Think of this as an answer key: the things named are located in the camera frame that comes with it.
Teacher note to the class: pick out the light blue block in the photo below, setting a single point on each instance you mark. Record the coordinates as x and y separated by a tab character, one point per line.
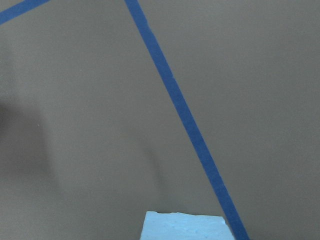
181	226

